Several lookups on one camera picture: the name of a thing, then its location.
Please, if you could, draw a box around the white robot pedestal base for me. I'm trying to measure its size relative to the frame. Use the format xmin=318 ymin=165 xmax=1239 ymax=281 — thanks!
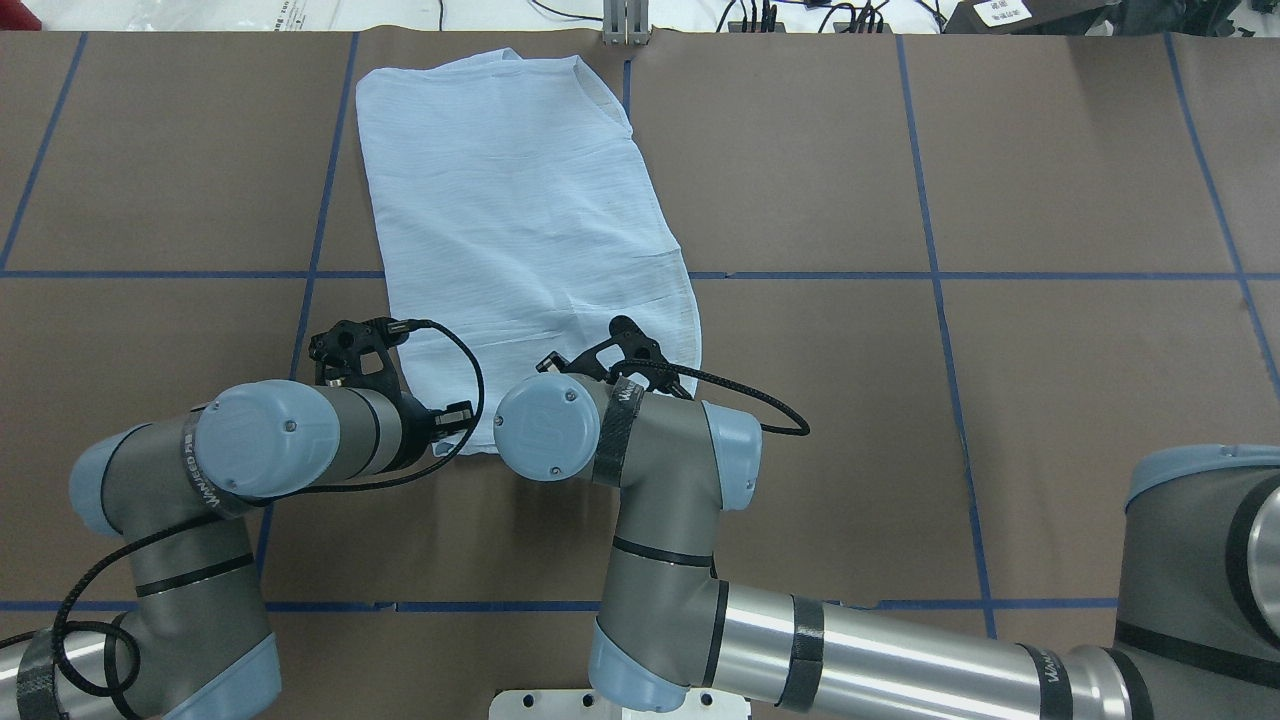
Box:
xmin=488 ymin=688 xmax=754 ymax=719

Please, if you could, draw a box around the black braided left cable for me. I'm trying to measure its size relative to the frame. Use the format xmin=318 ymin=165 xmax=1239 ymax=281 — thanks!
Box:
xmin=50 ymin=318 xmax=486 ymax=701

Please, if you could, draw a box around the light blue striped shirt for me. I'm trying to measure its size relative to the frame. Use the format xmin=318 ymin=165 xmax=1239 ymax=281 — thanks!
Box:
xmin=355 ymin=47 xmax=703 ymax=455

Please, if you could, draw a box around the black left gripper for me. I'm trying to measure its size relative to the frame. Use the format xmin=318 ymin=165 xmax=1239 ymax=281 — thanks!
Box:
xmin=308 ymin=318 xmax=476 ymax=471

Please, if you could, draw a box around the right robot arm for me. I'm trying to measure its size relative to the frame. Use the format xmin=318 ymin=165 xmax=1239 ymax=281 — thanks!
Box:
xmin=492 ymin=316 xmax=1277 ymax=719

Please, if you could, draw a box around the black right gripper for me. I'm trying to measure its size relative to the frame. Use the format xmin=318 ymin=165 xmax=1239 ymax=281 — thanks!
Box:
xmin=536 ymin=316 xmax=691 ymax=400

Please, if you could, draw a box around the aluminium frame post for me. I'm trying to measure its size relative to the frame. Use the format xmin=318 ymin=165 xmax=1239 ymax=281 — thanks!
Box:
xmin=602 ymin=0 xmax=652 ymax=47

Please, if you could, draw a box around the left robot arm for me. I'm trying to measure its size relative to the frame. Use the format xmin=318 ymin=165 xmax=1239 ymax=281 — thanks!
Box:
xmin=3 ymin=316 xmax=485 ymax=719

